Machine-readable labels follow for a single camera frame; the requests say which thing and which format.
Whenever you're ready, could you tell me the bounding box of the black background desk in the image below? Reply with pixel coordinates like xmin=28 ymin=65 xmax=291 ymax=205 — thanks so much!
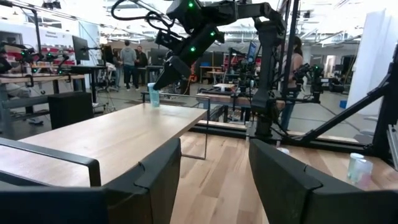
xmin=68 ymin=64 xmax=108 ymax=103

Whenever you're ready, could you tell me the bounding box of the black cabinet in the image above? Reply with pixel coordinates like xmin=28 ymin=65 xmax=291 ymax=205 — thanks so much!
xmin=47 ymin=91 xmax=95 ymax=131

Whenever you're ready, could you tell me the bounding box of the small wooden shelf rack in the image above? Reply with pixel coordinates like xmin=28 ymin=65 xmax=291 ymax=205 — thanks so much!
xmin=0 ymin=91 xmax=212 ymax=187

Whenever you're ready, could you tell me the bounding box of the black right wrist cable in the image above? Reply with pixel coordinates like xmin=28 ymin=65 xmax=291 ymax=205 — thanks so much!
xmin=110 ymin=0 xmax=177 ymax=35

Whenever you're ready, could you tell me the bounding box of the black overhead rig pole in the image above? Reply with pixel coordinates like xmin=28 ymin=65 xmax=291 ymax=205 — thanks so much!
xmin=0 ymin=0 xmax=44 ymax=58

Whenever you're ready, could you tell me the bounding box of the grey metal bench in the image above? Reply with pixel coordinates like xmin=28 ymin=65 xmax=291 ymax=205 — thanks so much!
xmin=0 ymin=91 xmax=50 ymax=139

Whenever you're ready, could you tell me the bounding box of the person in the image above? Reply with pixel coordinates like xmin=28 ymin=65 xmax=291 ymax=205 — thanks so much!
xmin=119 ymin=39 xmax=138 ymax=91
xmin=112 ymin=49 xmax=123 ymax=90
xmin=279 ymin=35 xmax=304 ymax=131
xmin=136 ymin=45 xmax=149 ymax=86

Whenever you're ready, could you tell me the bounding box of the monitor with blue screen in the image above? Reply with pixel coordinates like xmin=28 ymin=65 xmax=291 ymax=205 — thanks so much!
xmin=246 ymin=40 xmax=258 ymax=65

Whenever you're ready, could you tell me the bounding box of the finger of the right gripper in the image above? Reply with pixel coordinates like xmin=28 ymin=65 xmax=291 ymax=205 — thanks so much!
xmin=153 ymin=63 xmax=183 ymax=91

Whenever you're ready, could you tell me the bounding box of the white partition wall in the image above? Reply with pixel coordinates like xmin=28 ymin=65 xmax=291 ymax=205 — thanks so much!
xmin=345 ymin=9 xmax=398 ymax=116

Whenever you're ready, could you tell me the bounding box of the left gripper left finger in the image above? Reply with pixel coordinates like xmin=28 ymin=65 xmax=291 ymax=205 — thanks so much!
xmin=102 ymin=138 xmax=182 ymax=224

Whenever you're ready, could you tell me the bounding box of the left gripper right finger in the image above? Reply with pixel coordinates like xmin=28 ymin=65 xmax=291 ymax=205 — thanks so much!
xmin=248 ymin=138 xmax=358 ymax=224

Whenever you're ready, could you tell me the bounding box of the background wooden table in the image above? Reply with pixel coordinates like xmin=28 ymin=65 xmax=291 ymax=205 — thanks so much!
xmin=195 ymin=91 xmax=287 ymax=110
xmin=0 ymin=72 xmax=87 ymax=131

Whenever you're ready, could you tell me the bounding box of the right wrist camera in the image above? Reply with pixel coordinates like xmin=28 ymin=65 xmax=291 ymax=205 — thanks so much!
xmin=154 ymin=29 xmax=175 ymax=47

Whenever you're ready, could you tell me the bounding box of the black monitor on arm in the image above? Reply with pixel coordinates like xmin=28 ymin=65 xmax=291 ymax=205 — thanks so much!
xmin=72 ymin=35 xmax=91 ymax=62

